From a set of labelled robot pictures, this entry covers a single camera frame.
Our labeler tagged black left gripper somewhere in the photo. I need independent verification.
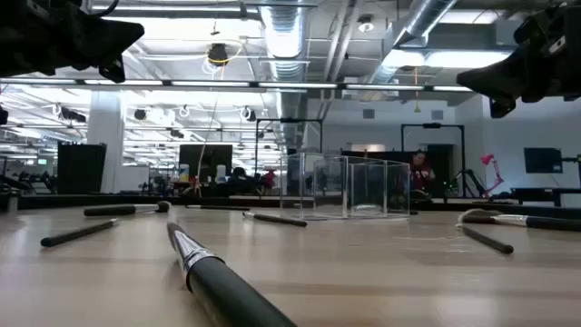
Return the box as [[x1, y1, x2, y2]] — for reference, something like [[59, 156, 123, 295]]
[[0, 0, 145, 84]]

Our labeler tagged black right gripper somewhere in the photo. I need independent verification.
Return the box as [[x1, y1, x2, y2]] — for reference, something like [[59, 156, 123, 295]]
[[456, 2, 581, 120]]

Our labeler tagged medium round-head makeup brush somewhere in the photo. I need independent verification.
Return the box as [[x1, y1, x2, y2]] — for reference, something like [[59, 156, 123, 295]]
[[457, 208, 581, 232]]

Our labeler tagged slim black silver-ferrule brush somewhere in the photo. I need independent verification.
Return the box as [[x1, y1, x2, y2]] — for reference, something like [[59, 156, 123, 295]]
[[460, 224, 516, 255]]

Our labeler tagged large fluffy powder brush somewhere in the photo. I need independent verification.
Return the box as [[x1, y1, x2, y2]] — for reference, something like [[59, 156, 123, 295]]
[[83, 200, 172, 217]]

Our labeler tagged long thin black pencil brush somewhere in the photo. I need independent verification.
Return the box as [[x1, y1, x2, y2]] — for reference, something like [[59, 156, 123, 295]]
[[39, 217, 120, 249]]

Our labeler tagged clear acrylic brush organizer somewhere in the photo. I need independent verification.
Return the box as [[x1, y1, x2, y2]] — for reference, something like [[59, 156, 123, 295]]
[[279, 152, 412, 223]]

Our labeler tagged thin black makeup brush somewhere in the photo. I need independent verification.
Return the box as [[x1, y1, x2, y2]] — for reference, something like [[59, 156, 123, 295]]
[[184, 203, 251, 212], [241, 211, 309, 229]]

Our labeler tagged thick black silver-ferrule brush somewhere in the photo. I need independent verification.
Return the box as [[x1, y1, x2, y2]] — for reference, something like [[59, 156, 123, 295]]
[[163, 204, 300, 327]]

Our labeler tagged pink desk lamp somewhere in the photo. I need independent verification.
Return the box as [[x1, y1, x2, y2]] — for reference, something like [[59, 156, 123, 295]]
[[479, 153, 506, 199]]

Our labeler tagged white building column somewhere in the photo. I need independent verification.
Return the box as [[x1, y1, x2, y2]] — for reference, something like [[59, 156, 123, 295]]
[[86, 90, 126, 194]]

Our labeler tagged black desk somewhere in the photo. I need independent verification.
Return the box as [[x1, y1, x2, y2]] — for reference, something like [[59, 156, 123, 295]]
[[508, 186, 581, 208]]

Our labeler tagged person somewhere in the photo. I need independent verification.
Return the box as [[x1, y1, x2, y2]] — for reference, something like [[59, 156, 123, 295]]
[[408, 149, 438, 197]]

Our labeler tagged black partition panel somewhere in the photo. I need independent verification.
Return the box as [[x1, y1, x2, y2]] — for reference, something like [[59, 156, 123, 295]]
[[56, 142, 108, 195]]

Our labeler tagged black display panel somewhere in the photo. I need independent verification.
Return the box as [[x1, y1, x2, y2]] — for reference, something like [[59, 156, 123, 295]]
[[178, 144, 234, 185]]

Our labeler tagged long LED strip light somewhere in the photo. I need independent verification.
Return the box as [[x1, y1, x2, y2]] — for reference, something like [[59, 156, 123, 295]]
[[0, 77, 476, 94]]

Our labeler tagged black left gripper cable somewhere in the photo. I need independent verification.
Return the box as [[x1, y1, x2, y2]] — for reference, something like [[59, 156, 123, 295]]
[[88, 0, 121, 18]]

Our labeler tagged black wall monitor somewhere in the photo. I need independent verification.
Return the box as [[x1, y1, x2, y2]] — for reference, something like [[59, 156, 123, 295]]
[[523, 146, 565, 175]]

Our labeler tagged yellow hanging pendant cord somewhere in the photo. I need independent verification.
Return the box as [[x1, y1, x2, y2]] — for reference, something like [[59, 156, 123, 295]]
[[411, 66, 422, 114]]

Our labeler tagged ceiling cable reel yellow cord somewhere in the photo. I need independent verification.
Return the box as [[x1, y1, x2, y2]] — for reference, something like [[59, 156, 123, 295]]
[[206, 42, 231, 68]]

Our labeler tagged black aluminium rig frame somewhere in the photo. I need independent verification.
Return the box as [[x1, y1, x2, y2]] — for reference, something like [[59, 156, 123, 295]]
[[0, 193, 581, 223]]

